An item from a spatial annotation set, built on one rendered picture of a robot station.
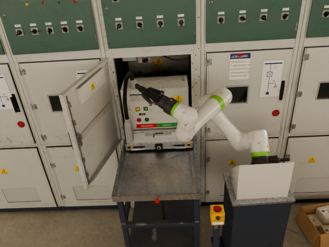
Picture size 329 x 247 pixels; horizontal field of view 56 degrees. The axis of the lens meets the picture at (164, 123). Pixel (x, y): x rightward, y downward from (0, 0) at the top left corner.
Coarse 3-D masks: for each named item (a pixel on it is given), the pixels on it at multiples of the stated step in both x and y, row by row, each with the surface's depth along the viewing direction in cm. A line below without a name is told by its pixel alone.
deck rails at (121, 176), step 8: (128, 152) 250; (192, 152) 245; (192, 160) 237; (120, 168) 229; (192, 168) 229; (120, 176) 226; (192, 176) 221; (120, 184) 219; (192, 184) 214; (120, 192) 212
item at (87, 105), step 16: (96, 64) 218; (80, 80) 196; (96, 80) 216; (64, 96) 181; (80, 96) 198; (96, 96) 223; (112, 96) 246; (64, 112) 186; (80, 112) 205; (96, 112) 226; (112, 112) 251; (80, 128) 207; (96, 128) 228; (112, 128) 254; (80, 144) 204; (96, 144) 231; (112, 144) 257; (80, 160) 205; (96, 160) 233
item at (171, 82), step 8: (128, 80) 238; (144, 80) 236; (152, 80) 235; (160, 80) 234; (168, 80) 233; (176, 80) 232; (184, 80) 232; (128, 88) 226; (160, 88) 222; (168, 88) 221; (176, 88) 221
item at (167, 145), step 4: (192, 140) 246; (128, 144) 247; (132, 144) 247; (136, 144) 247; (140, 144) 247; (144, 144) 246; (148, 144) 246; (152, 144) 246; (164, 144) 246; (168, 144) 246; (172, 144) 246; (176, 144) 246; (180, 144) 246; (184, 144) 246; (188, 144) 246; (192, 144) 246; (128, 148) 249; (136, 148) 249; (140, 148) 249; (144, 148) 249; (148, 148) 249; (152, 148) 249; (164, 148) 248
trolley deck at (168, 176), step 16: (128, 160) 242; (144, 160) 241; (160, 160) 240; (176, 160) 238; (128, 176) 226; (144, 176) 225; (160, 176) 224; (176, 176) 223; (112, 192) 213; (128, 192) 212; (144, 192) 211; (160, 192) 210; (176, 192) 210; (192, 192) 209
